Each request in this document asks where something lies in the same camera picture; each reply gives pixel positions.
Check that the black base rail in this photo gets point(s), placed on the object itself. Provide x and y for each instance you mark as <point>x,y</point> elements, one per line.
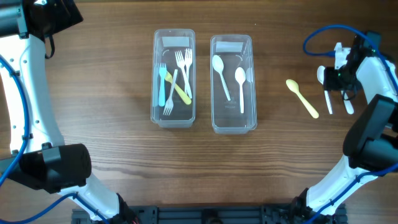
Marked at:
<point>265,214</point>

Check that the white plastic spoon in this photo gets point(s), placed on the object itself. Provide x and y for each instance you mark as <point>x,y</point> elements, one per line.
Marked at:
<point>240,77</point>
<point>328,102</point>
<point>218,66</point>
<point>348,106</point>

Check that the curved white plastic fork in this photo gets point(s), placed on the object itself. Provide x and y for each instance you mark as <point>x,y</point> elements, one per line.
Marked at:
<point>188,63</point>

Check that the yellow plastic spoon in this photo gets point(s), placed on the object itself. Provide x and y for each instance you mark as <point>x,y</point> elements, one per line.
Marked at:
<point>294,87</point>

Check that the thin white plastic fork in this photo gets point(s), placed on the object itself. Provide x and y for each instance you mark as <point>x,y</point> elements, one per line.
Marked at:
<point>169,103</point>

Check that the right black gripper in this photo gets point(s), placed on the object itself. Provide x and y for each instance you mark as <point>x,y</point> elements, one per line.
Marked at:
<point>333,78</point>

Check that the yellow plastic fork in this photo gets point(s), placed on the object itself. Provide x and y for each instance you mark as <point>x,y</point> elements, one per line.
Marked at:
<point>185,98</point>

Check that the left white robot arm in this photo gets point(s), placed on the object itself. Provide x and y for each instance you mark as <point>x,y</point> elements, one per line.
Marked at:
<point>40,158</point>

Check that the wide white plastic fork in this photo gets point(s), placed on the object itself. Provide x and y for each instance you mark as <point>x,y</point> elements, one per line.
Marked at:
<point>162,74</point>

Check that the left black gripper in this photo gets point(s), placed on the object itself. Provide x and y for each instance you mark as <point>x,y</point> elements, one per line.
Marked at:
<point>58,13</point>

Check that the left clear plastic container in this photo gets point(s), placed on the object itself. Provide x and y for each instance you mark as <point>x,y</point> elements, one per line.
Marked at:
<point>166,43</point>

